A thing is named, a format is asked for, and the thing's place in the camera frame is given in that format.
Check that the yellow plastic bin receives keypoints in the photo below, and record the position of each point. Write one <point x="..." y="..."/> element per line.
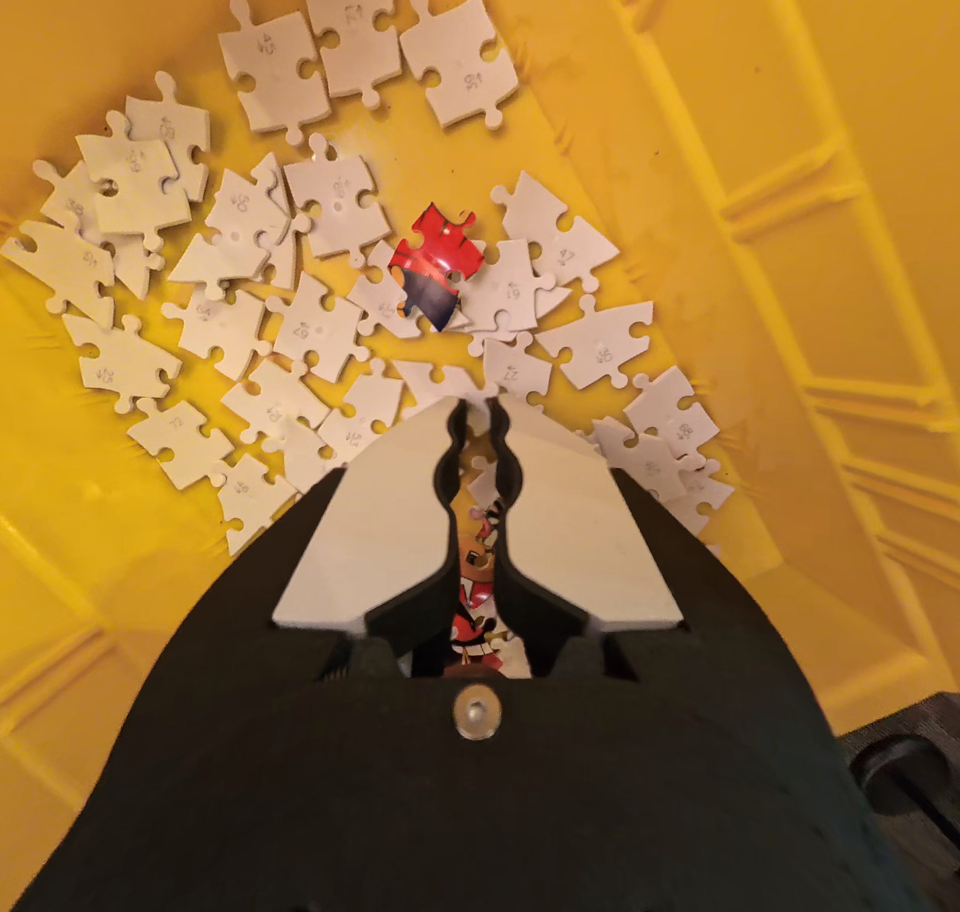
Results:
<point x="750" y="177"/>

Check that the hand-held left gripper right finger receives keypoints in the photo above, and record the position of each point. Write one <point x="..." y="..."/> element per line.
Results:
<point x="585" y="544"/>

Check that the red puzzle piece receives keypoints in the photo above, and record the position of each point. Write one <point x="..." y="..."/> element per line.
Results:
<point x="439" y="259"/>

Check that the colourful cartoon puzzle piece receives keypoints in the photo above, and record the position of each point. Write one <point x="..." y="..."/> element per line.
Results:
<point x="476" y="574"/>

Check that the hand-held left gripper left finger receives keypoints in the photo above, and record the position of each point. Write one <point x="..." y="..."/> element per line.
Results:
<point x="375" y="544"/>

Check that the pile of white puzzle pieces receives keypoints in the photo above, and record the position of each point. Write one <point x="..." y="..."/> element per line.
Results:
<point x="315" y="267"/>

